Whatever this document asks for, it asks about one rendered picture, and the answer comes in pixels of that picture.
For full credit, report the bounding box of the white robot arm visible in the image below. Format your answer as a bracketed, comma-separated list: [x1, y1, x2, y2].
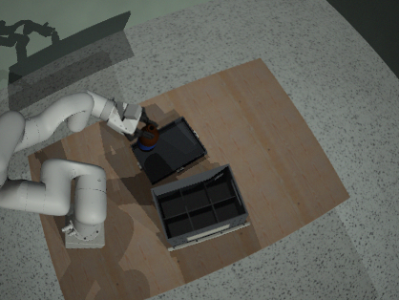
[0, 88, 115, 241]

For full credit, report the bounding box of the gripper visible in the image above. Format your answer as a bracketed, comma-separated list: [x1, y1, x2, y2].
[106, 101, 158, 141]

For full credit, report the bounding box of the brown bottle with blue label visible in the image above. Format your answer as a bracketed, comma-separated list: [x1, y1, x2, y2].
[136, 124, 159, 152]

